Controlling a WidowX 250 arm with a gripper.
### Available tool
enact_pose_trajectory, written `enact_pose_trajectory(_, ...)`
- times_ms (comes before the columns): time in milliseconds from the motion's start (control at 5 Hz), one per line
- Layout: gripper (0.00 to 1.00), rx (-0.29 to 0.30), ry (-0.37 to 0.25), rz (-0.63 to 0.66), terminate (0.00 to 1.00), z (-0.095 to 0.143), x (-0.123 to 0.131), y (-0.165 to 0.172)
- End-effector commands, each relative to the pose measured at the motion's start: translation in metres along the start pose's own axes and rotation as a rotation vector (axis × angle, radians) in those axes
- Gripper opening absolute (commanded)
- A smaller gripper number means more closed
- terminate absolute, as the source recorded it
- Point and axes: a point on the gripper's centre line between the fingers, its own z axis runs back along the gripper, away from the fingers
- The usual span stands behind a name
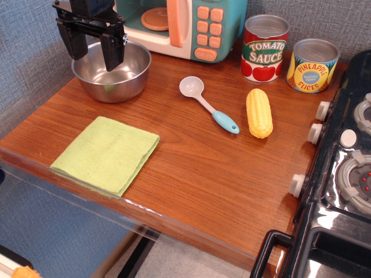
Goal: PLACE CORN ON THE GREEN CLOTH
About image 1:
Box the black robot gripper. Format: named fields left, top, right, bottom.
left=52, top=1, right=128, bottom=72

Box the white spoon with teal handle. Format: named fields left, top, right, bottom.
left=179, top=76, right=240, bottom=134

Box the stainless steel bowl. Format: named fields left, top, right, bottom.
left=71, top=42, right=152, bottom=104

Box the pineapple slices can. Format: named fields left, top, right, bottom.
left=286, top=38, right=340, bottom=93

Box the toy microwave teal and white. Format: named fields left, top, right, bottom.
left=114, top=1, right=248, bottom=63

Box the orange plate inside microwave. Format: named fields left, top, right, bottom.
left=141, top=7, right=169, bottom=31

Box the black toy stove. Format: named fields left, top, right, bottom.
left=251, top=50, right=370, bottom=277

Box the white stove knob lower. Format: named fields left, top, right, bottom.
left=289, top=174, right=305, bottom=198

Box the white stove knob middle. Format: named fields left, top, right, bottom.
left=307, top=123, right=323, bottom=145

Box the yellow plastic corn cob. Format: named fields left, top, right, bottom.
left=246, top=89, right=273, bottom=138

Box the orange object at bottom left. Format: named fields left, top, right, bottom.
left=11, top=266, right=41, bottom=278

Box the tomato sauce can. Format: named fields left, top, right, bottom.
left=240, top=14, right=290, bottom=83

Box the white stove knob upper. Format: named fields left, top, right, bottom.
left=316, top=101, right=331, bottom=122

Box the clear acrylic table edge guard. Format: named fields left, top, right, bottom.
left=1, top=149, right=281, bottom=269

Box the white stove knob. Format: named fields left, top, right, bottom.
left=316, top=101, right=331, bottom=122
left=307, top=123, right=323, bottom=145
left=289, top=174, right=305, bottom=198

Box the yellow-green folded towel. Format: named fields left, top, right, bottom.
left=50, top=116, right=160, bottom=197

